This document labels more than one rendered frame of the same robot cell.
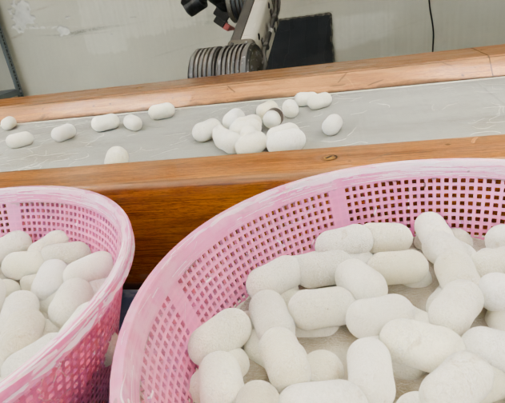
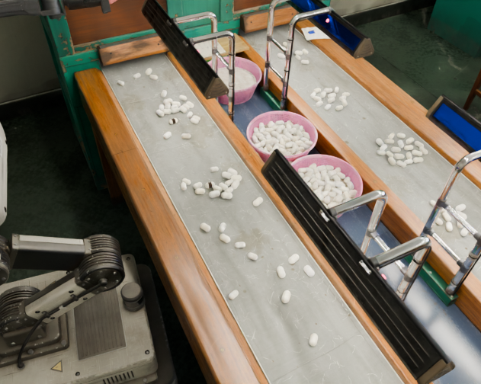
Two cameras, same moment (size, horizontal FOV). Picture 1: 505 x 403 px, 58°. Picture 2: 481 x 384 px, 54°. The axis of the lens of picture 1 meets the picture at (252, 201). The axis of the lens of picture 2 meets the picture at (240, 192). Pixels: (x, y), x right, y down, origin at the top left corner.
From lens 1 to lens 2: 177 cm
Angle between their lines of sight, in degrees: 96
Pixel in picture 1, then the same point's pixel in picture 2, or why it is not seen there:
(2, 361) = (312, 174)
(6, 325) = (309, 173)
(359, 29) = not seen: outside the picture
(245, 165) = (259, 164)
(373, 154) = (246, 149)
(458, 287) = (274, 139)
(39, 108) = (214, 291)
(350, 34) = not seen: outside the picture
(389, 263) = (270, 146)
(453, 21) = not seen: outside the picture
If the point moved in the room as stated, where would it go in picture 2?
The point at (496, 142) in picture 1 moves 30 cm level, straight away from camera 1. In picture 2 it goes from (235, 136) to (153, 143)
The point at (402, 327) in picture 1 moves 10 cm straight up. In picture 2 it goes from (283, 142) to (285, 121)
